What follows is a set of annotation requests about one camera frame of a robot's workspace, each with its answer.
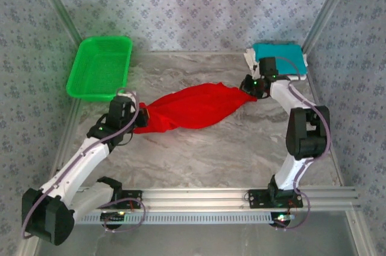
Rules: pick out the red t-shirt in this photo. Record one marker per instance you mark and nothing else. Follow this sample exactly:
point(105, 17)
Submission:
point(196, 108)

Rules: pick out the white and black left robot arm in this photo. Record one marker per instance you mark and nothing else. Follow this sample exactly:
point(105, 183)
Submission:
point(84, 159)

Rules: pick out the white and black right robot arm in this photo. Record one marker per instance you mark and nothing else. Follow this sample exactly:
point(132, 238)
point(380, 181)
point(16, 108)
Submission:
point(283, 99)

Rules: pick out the green plastic basket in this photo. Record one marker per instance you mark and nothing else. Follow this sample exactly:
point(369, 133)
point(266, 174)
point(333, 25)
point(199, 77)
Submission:
point(99, 69)

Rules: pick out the left controller board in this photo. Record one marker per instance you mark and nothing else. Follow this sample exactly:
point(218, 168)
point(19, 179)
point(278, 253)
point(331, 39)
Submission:
point(113, 215)

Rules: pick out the controller board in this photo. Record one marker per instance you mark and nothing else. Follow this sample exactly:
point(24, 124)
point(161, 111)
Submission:
point(282, 218)
point(113, 215)

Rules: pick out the right controller board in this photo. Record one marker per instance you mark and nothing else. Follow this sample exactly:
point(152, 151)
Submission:
point(282, 218)

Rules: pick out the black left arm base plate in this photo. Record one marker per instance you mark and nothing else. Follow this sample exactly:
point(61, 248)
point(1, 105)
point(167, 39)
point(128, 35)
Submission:
point(131, 198)

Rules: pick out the aluminium mounting rail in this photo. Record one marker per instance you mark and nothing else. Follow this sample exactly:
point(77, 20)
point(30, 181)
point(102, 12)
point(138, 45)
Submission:
point(196, 198)

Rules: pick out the aluminium frame post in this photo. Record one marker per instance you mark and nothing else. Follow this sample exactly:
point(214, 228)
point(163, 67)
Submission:
point(328, 8)
point(57, 5)

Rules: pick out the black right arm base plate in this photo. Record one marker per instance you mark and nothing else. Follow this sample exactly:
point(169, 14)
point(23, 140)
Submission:
point(259, 198)

